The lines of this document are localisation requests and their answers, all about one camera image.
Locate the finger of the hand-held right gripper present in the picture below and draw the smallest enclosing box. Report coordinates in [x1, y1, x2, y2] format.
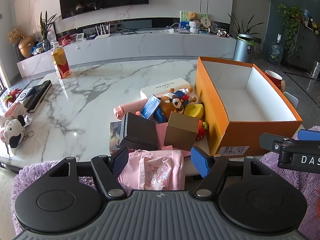
[297, 129, 320, 142]
[259, 133, 284, 153]

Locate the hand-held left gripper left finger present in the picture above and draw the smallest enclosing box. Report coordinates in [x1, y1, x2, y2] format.
[46, 146, 129, 200]

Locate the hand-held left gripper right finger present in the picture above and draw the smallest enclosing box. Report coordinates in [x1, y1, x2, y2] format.
[190, 146, 274, 200]

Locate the crocheted orange fruit toy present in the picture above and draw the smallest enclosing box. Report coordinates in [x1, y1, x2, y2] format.
[196, 119, 208, 140]

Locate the brown cardboard box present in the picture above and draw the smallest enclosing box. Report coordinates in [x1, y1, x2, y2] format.
[164, 112, 200, 152]

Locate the pink cartoon print pouch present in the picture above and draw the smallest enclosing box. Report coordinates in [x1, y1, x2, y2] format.
[118, 149, 185, 190]

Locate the black photo card box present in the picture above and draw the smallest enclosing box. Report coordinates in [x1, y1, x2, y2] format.
[119, 112, 159, 150]

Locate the yellow round toy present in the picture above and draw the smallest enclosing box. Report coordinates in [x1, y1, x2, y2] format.
[184, 103, 204, 118]

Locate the orange cardboard box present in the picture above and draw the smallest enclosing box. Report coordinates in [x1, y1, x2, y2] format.
[194, 56, 303, 157]

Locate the pink handheld fan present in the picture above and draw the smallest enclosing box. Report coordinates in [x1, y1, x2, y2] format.
[113, 98, 150, 118]

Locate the blue card packet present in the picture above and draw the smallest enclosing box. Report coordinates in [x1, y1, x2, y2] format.
[140, 94, 162, 119]

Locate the brown raccoon plush toy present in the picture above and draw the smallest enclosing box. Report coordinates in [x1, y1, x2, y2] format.
[153, 87, 198, 123]

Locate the white glasses case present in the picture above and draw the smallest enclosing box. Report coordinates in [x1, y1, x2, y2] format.
[139, 78, 193, 99]

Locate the printed picture card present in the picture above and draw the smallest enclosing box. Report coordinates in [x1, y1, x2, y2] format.
[109, 121, 124, 152]

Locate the white chair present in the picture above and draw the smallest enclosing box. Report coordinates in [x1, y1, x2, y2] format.
[283, 92, 299, 108]

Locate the red mug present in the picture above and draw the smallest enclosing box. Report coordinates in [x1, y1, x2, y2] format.
[265, 70, 282, 89]

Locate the dark cabinet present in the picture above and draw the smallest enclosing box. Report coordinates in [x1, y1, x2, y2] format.
[287, 17, 320, 73]

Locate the blue water jug with pump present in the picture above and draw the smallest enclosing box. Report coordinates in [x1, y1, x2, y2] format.
[268, 34, 284, 66]

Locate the grey metal trash can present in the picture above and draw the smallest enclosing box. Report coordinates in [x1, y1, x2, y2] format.
[234, 34, 256, 63]

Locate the black remote control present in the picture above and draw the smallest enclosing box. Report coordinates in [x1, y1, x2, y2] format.
[25, 80, 52, 113]

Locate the black and white cow plush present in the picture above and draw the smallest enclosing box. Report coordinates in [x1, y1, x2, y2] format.
[1, 116, 27, 154]

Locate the trailing ivy plant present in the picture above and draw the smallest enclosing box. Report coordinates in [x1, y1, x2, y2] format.
[275, 3, 305, 58]

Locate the orange label drink bottle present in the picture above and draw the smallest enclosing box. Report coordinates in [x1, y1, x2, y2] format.
[51, 42, 71, 79]

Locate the pink plush toy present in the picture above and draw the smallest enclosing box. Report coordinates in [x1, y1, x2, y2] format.
[4, 102, 28, 120]

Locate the blue and white box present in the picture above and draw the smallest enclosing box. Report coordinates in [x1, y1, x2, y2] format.
[15, 87, 38, 105]

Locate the long leaf potted plant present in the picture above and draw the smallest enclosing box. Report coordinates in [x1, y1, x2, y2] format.
[227, 12, 265, 45]

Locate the marble television console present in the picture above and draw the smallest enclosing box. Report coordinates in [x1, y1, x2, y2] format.
[17, 30, 237, 78]

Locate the colourful feather toy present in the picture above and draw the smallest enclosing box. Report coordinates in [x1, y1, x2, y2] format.
[2, 89, 23, 108]

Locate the white router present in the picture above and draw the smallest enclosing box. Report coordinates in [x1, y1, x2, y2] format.
[94, 23, 112, 40]

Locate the green and blue picture card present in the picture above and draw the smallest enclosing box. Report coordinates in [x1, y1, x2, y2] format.
[179, 10, 193, 29]

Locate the tall leaf plant in vase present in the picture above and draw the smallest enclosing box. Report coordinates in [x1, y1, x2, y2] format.
[39, 10, 60, 52]

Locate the golden round vase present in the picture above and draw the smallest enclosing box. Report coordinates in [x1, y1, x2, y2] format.
[19, 35, 35, 58]

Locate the dried flower bunch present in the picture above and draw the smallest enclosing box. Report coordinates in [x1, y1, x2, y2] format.
[7, 25, 23, 44]

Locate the white charger with cable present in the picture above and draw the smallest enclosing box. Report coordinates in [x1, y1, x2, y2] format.
[160, 22, 180, 34]

